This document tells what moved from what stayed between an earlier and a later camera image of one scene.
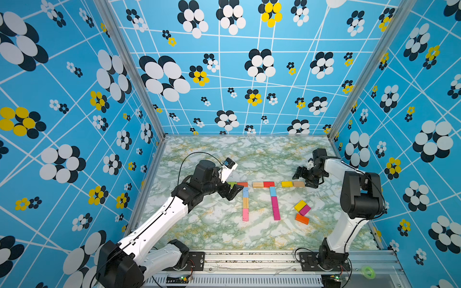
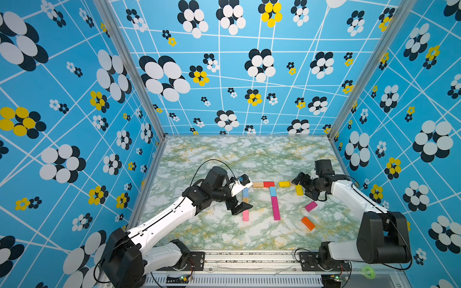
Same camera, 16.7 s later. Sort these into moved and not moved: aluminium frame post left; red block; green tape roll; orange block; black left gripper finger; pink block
Moved: orange block; black left gripper finger
Not moved: green tape roll; red block; pink block; aluminium frame post left
